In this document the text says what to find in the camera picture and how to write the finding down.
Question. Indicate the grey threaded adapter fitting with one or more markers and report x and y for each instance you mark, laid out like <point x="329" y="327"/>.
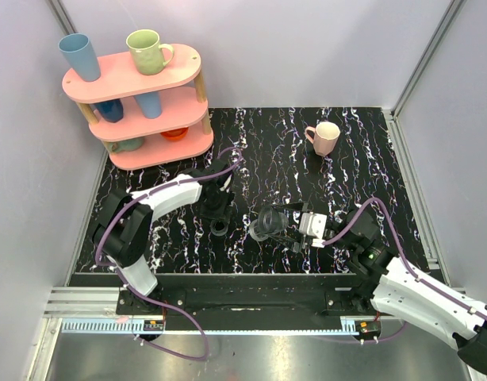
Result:
<point x="219" y="228"/>

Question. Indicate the teal ceramic mug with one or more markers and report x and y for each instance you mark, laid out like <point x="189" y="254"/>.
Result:
<point x="128" y="145"/>

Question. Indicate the pink ceramic mug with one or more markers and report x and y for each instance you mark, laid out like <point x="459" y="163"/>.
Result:
<point x="323" y="137"/>

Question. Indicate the pink three-tier shelf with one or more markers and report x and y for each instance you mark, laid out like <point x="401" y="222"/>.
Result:
<point x="146" y="120"/>

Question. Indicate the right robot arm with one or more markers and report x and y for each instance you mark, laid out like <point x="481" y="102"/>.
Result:
<point x="388" y="281"/>

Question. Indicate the orange plastic bowl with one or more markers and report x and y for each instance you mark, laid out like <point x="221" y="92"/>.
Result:
<point x="175" y="134"/>

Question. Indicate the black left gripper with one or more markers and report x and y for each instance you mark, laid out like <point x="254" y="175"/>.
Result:
<point x="218" y="210"/>

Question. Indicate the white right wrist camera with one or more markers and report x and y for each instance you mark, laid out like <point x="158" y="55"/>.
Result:
<point x="317" y="227"/>

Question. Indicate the dark blue mug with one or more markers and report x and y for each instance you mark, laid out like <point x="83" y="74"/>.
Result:
<point x="111" y="111"/>

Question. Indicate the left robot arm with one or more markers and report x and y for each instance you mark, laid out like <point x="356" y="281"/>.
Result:
<point x="125" y="245"/>

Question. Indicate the light blue tall cup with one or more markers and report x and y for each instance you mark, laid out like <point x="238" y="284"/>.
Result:
<point x="79" y="53"/>

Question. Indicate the aluminium frame rail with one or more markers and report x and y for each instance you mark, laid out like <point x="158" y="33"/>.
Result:
<point x="116" y="310"/>

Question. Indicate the light blue cup middle shelf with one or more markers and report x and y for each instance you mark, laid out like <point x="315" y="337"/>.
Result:
<point x="149" y="104"/>

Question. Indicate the green ceramic mug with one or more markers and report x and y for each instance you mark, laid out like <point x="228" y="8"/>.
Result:
<point x="149" y="55"/>

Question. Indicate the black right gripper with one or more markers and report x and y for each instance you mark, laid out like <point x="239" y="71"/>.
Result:
<point x="296" y="246"/>

